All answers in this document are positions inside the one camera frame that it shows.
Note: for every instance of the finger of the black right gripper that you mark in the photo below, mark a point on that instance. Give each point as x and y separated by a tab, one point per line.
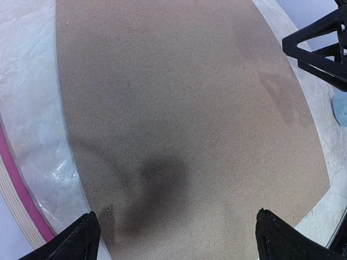
327	76
333	22

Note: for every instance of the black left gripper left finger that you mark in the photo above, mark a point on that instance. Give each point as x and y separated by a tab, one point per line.
80	240

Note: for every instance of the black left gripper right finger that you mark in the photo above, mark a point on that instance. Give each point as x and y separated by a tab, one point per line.
278	240

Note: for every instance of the pink wooden picture frame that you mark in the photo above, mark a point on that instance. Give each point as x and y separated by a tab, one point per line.
22	207

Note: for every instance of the brown cardboard backing board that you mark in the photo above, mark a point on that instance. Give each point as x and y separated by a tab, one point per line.
185	119

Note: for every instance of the dark landscape photo print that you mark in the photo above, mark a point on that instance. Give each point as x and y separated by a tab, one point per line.
13	244

